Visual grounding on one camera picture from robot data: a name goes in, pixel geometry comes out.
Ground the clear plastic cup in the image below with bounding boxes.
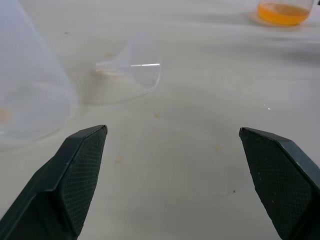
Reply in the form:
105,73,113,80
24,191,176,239
256,0,315,27

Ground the clear conical flask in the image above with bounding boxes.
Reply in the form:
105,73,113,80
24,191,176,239
0,0,81,151

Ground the clear plastic funnel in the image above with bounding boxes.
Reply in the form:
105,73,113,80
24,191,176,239
95,31,163,95

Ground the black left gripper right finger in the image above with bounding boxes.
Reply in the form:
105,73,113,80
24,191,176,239
238,126,320,240

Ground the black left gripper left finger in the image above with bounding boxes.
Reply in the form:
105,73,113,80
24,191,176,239
0,124,109,240

